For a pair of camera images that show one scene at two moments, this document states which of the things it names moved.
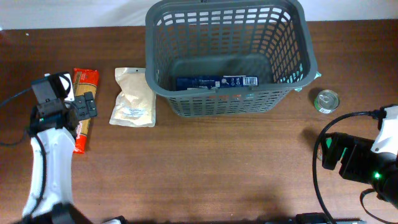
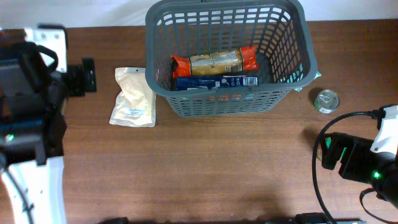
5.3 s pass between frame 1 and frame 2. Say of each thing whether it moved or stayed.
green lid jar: stayed
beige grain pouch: stayed
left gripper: moved
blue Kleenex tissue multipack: stayed
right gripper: stayed
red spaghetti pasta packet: moved
